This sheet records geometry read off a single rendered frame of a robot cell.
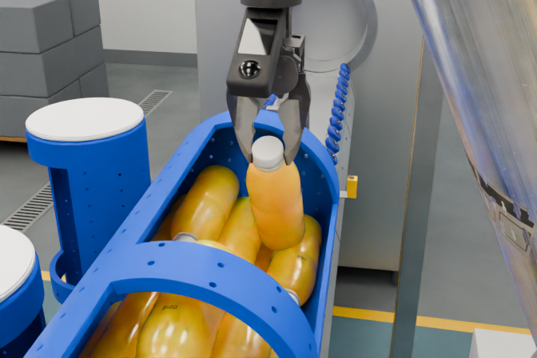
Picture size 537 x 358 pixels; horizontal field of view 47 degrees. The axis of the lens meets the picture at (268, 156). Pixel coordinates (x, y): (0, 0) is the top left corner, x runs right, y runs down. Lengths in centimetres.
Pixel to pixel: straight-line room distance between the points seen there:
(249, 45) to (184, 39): 489
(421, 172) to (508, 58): 141
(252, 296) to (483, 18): 43
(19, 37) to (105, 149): 234
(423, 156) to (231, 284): 107
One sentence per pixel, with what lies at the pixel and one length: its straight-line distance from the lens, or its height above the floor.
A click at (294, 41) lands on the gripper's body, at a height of 139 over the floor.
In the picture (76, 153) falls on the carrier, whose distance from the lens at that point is 147.
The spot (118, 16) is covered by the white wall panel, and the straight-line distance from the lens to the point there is 575.
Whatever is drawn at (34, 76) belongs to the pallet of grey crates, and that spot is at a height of 53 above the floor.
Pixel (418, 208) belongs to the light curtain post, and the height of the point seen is 78.
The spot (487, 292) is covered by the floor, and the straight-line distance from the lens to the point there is 279.
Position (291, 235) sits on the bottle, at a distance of 89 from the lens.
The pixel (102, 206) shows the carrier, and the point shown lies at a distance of 153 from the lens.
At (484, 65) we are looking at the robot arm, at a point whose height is 151.
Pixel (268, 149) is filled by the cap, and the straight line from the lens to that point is 77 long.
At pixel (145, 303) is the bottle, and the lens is 70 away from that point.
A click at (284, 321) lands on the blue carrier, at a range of 62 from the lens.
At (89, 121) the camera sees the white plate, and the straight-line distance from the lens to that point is 154.
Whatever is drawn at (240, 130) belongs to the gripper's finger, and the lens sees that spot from 77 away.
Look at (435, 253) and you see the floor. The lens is 297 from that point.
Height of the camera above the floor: 157
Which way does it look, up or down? 24 degrees down
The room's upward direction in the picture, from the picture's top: straight up
